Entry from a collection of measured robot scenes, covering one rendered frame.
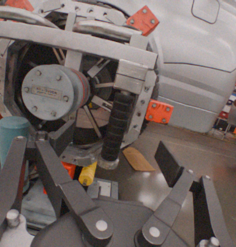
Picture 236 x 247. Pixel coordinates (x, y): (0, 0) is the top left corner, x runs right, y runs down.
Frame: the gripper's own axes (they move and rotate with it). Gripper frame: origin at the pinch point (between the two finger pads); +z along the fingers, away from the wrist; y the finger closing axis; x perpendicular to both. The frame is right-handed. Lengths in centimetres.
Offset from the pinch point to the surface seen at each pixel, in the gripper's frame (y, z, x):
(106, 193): 10, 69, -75
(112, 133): -0.6, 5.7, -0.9
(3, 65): -40.8, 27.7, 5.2
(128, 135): 6.3, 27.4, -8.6
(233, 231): 128, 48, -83
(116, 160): 1.6, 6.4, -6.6
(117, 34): -4.0, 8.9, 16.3
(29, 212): -33, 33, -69
